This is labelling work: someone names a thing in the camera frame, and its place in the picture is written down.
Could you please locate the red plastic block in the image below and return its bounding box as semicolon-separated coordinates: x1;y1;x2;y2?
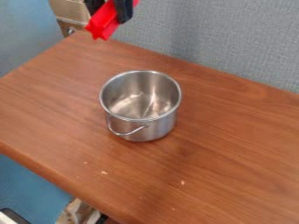
86;0;141;40

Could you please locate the light wooden frame under table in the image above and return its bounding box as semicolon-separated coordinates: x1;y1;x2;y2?
55;199;109;224

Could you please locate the black and white device corner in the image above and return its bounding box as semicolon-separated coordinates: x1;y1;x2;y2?
0;208;31;224

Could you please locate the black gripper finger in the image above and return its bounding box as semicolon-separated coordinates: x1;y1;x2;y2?
114;0;134;24
85;0;106;15

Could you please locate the stainless steel pot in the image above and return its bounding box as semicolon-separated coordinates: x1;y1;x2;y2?
99;70;183;142

